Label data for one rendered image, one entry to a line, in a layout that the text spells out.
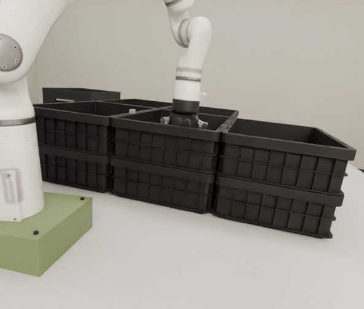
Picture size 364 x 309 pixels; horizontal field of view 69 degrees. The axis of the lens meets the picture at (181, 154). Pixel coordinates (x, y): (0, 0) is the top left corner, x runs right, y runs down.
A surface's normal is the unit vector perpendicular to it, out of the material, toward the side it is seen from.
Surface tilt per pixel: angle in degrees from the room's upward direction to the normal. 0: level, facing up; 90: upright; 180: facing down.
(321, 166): 90
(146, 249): 0
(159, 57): 90
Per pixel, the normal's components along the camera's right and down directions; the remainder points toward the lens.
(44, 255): 0.98, 0.14
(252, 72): -0.19, 0.23
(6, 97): 0.41, -0.67
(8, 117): 0.62, 0.15
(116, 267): 0.09, -0.96
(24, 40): 0.78, 0.24
